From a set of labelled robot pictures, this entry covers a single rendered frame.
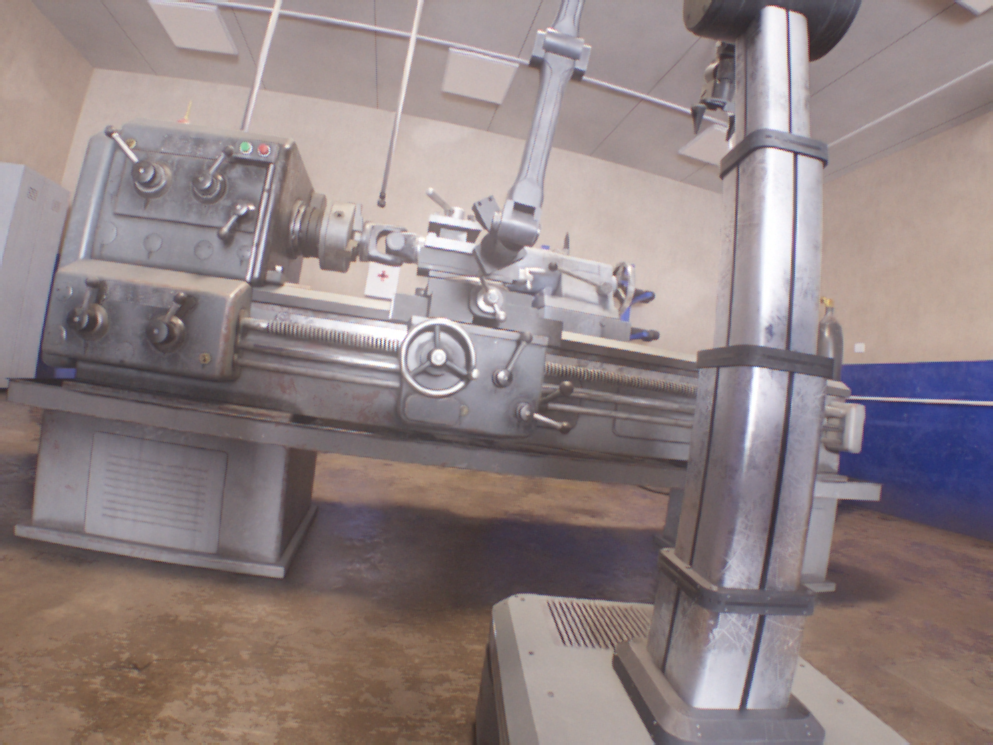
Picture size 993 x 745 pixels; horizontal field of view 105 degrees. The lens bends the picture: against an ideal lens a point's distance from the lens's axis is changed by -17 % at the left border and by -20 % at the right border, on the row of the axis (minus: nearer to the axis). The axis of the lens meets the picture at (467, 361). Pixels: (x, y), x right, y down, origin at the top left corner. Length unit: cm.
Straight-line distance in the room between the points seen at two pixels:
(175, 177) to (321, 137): 378
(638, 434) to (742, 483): 110
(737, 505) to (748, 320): 21
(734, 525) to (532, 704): 32
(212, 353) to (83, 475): 56
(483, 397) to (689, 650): 87
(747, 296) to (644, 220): 515
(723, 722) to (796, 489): 27
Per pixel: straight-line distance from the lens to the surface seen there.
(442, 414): 126
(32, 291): 508
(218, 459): 146
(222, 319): 135
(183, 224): 159
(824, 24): 88
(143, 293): 145
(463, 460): 129
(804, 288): 65
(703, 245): 612
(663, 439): 172
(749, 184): 67
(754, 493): 60
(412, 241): 167
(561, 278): 172
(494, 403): 130
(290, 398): 147
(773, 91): 75
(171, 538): 157
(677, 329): 570
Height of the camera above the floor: 63
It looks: 3 degrees up
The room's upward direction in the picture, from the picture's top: 8 degrees clockwise
